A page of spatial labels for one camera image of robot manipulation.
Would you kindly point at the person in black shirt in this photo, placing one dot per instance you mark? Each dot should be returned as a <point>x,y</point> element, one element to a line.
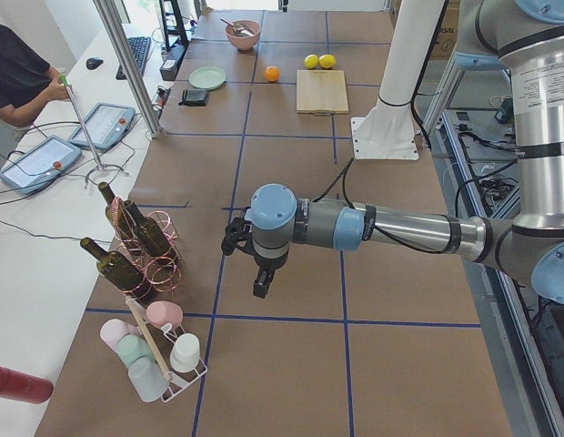
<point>27,82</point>

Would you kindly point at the aluminium frame post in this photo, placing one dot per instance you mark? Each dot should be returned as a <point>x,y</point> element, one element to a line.
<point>114,28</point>

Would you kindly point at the green bottle front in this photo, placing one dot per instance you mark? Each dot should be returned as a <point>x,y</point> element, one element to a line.
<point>121,272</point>

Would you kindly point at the teach pendant far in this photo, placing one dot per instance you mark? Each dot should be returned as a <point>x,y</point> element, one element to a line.
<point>107,123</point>

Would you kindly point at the green plate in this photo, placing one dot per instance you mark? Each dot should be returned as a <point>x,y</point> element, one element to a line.
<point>207,78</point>

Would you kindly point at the wooden rack handle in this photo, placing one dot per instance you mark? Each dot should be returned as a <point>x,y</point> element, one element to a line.
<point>133,305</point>

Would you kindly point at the pink bowl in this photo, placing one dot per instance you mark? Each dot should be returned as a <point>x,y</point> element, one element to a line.
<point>244,43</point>

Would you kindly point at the black keyboard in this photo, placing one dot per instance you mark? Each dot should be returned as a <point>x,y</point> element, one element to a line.
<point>140,46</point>

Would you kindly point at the teach pendant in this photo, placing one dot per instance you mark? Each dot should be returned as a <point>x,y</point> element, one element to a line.
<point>41,165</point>
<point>107,123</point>

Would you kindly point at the pink cup top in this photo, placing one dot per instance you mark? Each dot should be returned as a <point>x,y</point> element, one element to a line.
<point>163,312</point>

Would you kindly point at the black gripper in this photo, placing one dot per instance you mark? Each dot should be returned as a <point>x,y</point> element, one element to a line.
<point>266,263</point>

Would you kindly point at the mint green cup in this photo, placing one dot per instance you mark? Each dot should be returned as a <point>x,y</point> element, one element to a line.
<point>131,348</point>

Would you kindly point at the wooden cutting board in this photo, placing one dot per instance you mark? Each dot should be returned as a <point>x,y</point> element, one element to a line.
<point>321,92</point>

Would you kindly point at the pale pink cup left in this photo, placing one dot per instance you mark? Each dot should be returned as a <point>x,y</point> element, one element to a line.
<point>114,330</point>

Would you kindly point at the copper wire bottle rack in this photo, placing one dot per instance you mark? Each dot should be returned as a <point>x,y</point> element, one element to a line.
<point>162,273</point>

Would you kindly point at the metal scoop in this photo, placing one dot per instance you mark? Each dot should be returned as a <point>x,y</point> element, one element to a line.
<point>239,29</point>

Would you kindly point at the light grey cup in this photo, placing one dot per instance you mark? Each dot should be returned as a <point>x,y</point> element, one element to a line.
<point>148,379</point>

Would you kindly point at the green bottle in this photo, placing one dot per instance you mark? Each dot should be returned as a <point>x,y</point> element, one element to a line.
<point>115,212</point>
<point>149,233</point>
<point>121,272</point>

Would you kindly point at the green bottle back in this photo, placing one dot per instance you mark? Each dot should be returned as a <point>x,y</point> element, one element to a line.
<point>115,212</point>

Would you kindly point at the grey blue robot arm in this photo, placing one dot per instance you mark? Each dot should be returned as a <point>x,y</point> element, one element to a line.
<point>527,37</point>

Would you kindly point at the lemon far from board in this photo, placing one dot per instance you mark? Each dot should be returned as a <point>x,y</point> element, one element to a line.
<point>327,61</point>

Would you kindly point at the green bottle middle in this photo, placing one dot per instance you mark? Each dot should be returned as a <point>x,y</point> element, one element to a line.
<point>149,233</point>

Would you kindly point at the orange fruit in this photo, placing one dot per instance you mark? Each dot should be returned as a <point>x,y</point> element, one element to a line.
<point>272,74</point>

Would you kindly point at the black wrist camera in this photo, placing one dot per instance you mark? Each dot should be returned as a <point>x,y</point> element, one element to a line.
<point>238,235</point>

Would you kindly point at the black computer mouse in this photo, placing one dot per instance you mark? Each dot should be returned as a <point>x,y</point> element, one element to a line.
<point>93,63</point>

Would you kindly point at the teach pendant near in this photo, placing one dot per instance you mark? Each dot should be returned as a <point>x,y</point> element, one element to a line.
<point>41,165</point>

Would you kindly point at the red cylinder bottle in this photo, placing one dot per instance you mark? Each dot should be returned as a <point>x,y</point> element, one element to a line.
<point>19,386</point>

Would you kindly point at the lemon near board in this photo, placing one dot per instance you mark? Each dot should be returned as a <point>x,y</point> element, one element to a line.
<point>311,61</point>

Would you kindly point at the white cup right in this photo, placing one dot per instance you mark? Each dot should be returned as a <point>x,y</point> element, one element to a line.
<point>185,353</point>

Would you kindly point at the dark folded cloth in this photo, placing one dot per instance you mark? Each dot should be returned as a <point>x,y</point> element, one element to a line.
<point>194,97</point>

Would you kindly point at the metal grabber stick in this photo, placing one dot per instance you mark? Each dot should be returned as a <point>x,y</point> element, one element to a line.
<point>100,166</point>

